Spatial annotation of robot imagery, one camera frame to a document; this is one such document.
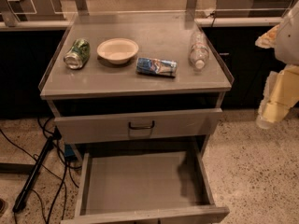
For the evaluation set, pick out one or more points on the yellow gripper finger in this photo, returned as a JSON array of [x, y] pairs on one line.
[[280, 94], [268, 39]]

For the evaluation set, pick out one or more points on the white bowl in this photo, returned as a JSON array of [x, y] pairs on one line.
[[117, 50]]

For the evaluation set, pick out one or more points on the green soda can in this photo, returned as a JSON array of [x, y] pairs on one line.
[[78, 54]]

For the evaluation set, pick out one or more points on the clear plastic water bottle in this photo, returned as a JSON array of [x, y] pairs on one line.
[[199, 51]]

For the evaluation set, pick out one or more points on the top drawer with handle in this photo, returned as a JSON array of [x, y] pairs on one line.
[[119, 127]]

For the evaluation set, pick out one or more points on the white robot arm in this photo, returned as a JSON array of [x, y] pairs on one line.
[[287, 41]]

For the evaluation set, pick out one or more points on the open middle drawer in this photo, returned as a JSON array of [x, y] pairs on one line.
[[152, 188]]

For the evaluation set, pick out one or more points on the grey drawer cabinet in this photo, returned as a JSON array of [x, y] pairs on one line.
[[103, 88]]

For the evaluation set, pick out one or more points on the left background desk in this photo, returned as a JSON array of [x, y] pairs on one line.
[[35, 10]]

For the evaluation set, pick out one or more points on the blue box on floor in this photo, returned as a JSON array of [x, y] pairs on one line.
[[69, 153]]

